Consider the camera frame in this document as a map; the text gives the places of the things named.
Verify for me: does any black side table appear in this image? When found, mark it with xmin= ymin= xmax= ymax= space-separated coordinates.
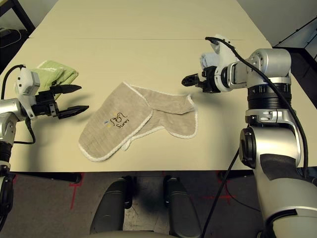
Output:
xmin=272 ymin=32 xmax=317 ymax=82

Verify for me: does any grey left robot leg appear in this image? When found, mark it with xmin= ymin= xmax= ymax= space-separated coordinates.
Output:
xmin=89 ymin=176 xmax=136 ymax=235

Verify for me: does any grey robot leg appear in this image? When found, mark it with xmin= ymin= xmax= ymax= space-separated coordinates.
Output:
xmin=163 ymin=175 xmax=203 ymax=238
xmin=89 ymin=176 xmax=136 ymax=235

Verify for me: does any beige robot waist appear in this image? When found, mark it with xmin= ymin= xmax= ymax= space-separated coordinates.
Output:
xmin=85 ymin=231 xmax=174 ymax=238

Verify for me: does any folded light blue towel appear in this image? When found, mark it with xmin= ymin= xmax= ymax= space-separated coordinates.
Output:
xmin=199 ymin=52 xmax=220 ymax=71

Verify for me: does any grey right robot leg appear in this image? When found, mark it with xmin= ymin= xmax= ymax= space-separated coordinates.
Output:
xmin=163 ymin=175 xmax=203 ymax=238

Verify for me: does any black tripod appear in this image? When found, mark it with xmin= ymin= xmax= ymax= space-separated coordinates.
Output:
xmin=277 ymin=18 xmax=317 ymax=50

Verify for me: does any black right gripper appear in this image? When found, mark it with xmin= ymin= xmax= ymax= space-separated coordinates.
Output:
xmin=182 ymin=65 xmax=222 ymax=94

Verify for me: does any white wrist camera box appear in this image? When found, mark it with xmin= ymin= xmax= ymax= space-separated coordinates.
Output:
xmin=14 ymin=68 xmax=41 ymax=119
xmin=209 ymin=34 xmax=238 ymax=69

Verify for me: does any folded green towel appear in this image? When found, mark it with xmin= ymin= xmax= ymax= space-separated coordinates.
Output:
xmin=31 ymin=60 xmax=79 ymax=100

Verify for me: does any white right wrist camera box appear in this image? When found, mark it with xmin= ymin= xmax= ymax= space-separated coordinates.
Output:
xmin=209 ymin=34 xmax=238 ymax=69

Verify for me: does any black table frame leg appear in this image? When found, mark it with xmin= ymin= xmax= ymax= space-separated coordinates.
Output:
xmin=11 ymin=0 xmax=37 ymax=32

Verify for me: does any beige towel with white trim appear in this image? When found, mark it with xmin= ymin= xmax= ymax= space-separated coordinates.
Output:
xmin=78 ymin=81 xmax=199 ymax=163

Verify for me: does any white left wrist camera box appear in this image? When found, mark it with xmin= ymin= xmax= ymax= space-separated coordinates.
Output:
xmin=14 ymin=68 xmax=41 ymax=119

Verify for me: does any black table foot bar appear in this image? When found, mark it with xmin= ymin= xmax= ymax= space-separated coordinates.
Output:
xmin=9 ymin=172 xmax=82 ymax=183

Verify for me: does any thin white floor cable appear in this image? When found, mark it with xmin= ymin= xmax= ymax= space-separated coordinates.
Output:
xmin=8 ymin=28 xmax=22 ymax=42

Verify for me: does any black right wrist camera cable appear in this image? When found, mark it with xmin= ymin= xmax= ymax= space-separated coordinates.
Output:
xmin=202 ymin=36 xmax=309 ymax=238

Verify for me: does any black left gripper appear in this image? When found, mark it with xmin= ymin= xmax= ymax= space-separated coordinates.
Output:
xmin=31 ymin=84 xmax=90 ymax=120

